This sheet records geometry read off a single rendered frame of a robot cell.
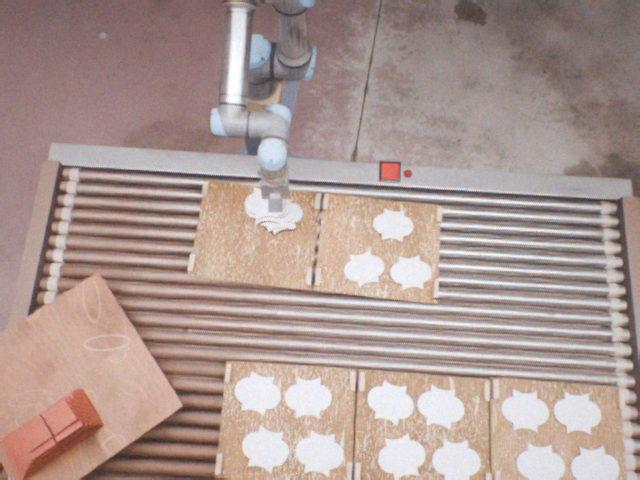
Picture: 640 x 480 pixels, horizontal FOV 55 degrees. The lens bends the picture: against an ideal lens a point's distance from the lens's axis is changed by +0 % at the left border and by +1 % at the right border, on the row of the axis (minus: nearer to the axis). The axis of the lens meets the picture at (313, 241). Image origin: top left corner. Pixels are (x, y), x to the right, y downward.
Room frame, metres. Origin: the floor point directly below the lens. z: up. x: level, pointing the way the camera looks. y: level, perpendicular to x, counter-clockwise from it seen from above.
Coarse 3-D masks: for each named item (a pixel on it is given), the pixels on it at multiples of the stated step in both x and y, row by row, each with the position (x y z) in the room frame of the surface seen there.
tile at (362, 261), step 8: (352, 256) 0.61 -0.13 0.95; (360, 256) 0.61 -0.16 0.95; (368, 256) 0.61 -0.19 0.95; (376, 256) 0.61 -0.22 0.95; (352, 264) 0.58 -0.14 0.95; (360, 264) 0.58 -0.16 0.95; (368, 264) 0.58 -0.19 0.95; (376, 264) 0.59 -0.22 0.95; (344, 272) 0.55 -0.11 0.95; (352, 272) 0.55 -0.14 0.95; (360, 272) 0.55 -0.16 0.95; (368, 272) 0.56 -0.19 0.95; (376, 272) 0.56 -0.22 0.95; (352, 280) 0.52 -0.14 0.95; (360, 280) 0.53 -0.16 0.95; (368, 280) 0.53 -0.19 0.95; (376, 280) 0.53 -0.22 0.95
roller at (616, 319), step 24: (48, 288) 0.44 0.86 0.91; (120, 288) 0.45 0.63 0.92; (144, 288) 0.46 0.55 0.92; (168, 288) 0.46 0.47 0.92; (192, 288) 0.47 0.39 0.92; (216, 288) 0.47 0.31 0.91; (408, 312) 0.44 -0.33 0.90; (432, 312) 0.44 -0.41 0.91; (456, 312) 0.45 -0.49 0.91; (480, 312) 0.45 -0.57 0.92; (504, 312) 0.46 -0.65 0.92; (528, 312) 0.46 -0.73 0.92; (552, 312) 0.47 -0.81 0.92; (576, 312) 0.48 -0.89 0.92; (600, 312) 0.48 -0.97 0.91
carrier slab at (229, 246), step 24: (216, 192) 0.81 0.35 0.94; (240, 192) 0.82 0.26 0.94; (312, 192) 0.83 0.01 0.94; (216, 216) 0.72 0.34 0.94; (240, 216) 0.73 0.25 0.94; (312, 216) 0.75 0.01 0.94; (216, 240) 0.64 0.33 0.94; (240, 240) 0.64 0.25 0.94; (264, 240) 0.65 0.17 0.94; (288, 240) 0.65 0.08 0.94; (312, 240) 0.66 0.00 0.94; (216, 264) 0.55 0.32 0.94; (240, 264) 0.56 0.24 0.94; (264, 264) 0.56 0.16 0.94; (288, 264) 0.57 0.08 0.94; (312, 264) 0.57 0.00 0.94; (288, 288) 0.49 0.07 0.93
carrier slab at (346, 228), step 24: (336, 216) 0.75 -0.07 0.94; (360, 216) 0.76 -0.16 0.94; (408, 216) 0.77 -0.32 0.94; (432, 216) 0.78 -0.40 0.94; (336, 240) 0.66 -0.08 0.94; (360, 240) 0.67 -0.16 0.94; (384, 240) 0.68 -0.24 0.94; (408, 240) 0.68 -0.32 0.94; (432, 240) 0.69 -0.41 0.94; (336, 264) 0.58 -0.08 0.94; (384, 264) 0.59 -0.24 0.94; (432, 264) 0.60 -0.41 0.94; (336, 288) 0.50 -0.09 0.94; (360, 288) 0.50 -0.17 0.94; (384, 288) 0.51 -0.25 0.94; (408, 288) 0.51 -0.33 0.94
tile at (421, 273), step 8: (416, 256) 0.62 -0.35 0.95; (400, 264) 0.59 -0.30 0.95; (408, 264) 0.59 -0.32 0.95; (416, 264) 0.59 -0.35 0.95; (424, 264) 0.60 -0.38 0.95; (392, 272) 0.56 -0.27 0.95; (400, 272) 0.56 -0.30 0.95; (408, 272) 0.57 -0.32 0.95; (416, 272) 0.57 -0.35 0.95; (424, 272) 0.57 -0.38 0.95; (400, 280) 0.54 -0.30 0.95; (408, 280) 0.54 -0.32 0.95; (416, 280) 0.54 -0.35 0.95; (424, 280) 0.54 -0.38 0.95
